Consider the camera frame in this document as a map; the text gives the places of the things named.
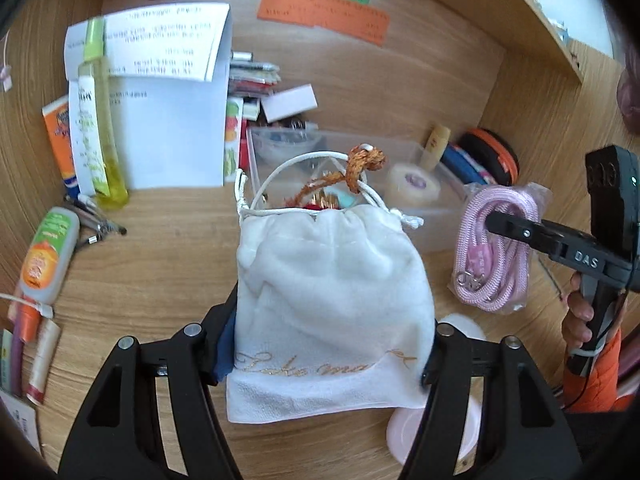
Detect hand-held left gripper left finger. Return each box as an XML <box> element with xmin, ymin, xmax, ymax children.
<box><xmin>57</xmin><ymin>280</ymin><xmax>241</xmax><ymax>480</ymax></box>

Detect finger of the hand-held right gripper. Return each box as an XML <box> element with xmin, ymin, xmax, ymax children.
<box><xmin>486</xmin><ymin>211</ymin><xmax>571</xmax><ymax>261</ymax></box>

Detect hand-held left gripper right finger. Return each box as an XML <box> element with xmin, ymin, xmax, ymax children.
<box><xmin>400</xmin><ymin>322</ymin><xmax>583</xmax><ymax>480</ymax></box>

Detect white round puff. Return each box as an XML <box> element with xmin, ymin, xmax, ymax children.
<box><xmin>437</xmin><ymin>312</ymin><xmax>486</xmax><ymax>346</ymax></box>

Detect pink lanyard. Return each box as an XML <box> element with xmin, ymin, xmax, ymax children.
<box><xmin>450</xmin><ymin>183</ymin><xmax>551</xmax><ymax>316</ymax></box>

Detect clear plastic box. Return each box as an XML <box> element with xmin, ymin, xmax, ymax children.
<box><xmin>246</xmin><ymin>126</ymin><xmax>468</xmax><ymax>253</ymax></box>

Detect cream round jar purple label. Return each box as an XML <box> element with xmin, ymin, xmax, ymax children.
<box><xmin>386</xmin><ymin>161</ymin><xmax>443</xmax><ymax>206</ymax></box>

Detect white drawstring pouch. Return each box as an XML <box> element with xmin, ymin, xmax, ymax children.
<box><xmin>235</xmin><ymin>144</ymin><xmax>436</xmax><ymax>426</ymax></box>

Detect red velvet pouch gold trim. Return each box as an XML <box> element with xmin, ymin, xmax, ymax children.
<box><xmin>285</xmin><ymin>182</ymin><xmax>346</xmax><ymax>212</ymax></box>

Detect person's right forearm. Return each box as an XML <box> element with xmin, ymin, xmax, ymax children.
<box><xmin>564</xmin><ymin>327</ymin><xmax>633</xmax><ymax>413</ymax></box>

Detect wooden desktop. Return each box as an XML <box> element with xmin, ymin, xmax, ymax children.
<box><xmin>0</xmin><ymin>125</ymin><xmax>591</xmax><ymax>466</ymax></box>

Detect person's right hand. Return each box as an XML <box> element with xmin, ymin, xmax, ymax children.
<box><xmin>561</xmin><ymin>275</ymin><xmax>601</xmax><ymax>356</ymax></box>

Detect black case orange zipper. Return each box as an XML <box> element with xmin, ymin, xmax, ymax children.
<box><xmin>459</xmin><ymin>127</ymin><xmax>521</xmax><ymax>186</ymax></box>

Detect blue patchwork pencil case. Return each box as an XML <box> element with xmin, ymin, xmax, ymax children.
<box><xmin>440</xmin><ymin>144</ymin><xmax>493</xmax><ymax>186</ymax></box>

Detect mauve soft object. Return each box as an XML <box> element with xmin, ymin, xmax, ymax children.
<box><xmin>617</xmin><ymin>67</ymin><xmax>640</xmax><ymax>126</ymax></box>

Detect beige tube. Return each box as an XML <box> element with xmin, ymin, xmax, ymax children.
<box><xmin>419</xmin><ymin>125</ymin><xmax>451</xmax><ymax>171</ymax></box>

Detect cream lipstick tube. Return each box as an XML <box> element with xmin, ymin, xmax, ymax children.
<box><xmin>26</xmin><ymin>320</ymin><xmax>62</xmax><ymax>406</ymax></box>

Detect metal hair clips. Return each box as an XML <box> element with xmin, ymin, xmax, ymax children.
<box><xmin>62</xmin><ymin>192</ymin><xmax>128</xmax><ymax>251</ymax></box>

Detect white bottle orange label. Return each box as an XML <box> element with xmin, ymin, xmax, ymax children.
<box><xmin>14</xmin><ymin>207</ymin><xmax>81</xmax><ymax>306</ymax></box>

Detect purple pen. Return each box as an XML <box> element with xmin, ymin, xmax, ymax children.
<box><xmin>11</xmin><ymin>310</ymin><xmax>36</xmax><ymax>398</ymax></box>

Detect wooden shelf board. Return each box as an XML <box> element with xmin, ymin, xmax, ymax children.
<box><xmin>482</xmin><ymin>0</ymin><xmax>586</xmax><ymax>83</ymax></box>

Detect white printed card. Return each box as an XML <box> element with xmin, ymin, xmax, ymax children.
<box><xmin>0</xmin><ymin>392</ymin><xmax>43</xmax><ymax>453</ymax></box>

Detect white folded paper sheet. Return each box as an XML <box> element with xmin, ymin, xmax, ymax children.
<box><xmin>64</xmin><ymin>2</ymin><xmax>235</xmax><ymax>190</ymax></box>

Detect small white box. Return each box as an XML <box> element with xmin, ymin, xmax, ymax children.
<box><xmin>261</xmin><ymin>85</ymin><xmax>317</xmax><ymax>123</ymax></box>

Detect white tube green print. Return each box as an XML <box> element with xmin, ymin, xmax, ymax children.
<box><xmin>67</xmin><ymin>76</ymin><xmax>111</xmax><ymax>197</ymax></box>

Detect yellow spray bottle green cap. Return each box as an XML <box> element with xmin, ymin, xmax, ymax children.
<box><xmin>82</xmin><ymin>17</ymin><xmax>131</xmax><ymax>209</ymax></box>

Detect orange tube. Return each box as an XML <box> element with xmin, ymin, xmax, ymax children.
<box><xmin>41</xmin><ymin>94</ymin><xmax>81</xmax><ymax>198</ymax></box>

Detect stack of booklets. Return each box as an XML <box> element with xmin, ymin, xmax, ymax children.
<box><xmin>222</xmin><ymin>50</ymin><xmax>281</xmax><ymax>181</ymax></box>

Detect orange paper note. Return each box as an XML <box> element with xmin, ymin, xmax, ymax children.
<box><xmin>256</xmin><ymin>0</ymin><xmax>391</xmax><ymax>46</ymax></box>

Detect white cable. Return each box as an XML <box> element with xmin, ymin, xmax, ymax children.
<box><xmin>0</xmin><ymin>292</ymin><xmax>55</xmax><ymax>320</ymax></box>

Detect thin cord with tag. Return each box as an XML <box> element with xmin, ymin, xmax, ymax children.
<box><xmin>0</xmin><ymin>30</ymin><xmax>13</xmax><ymax>93</ymax></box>

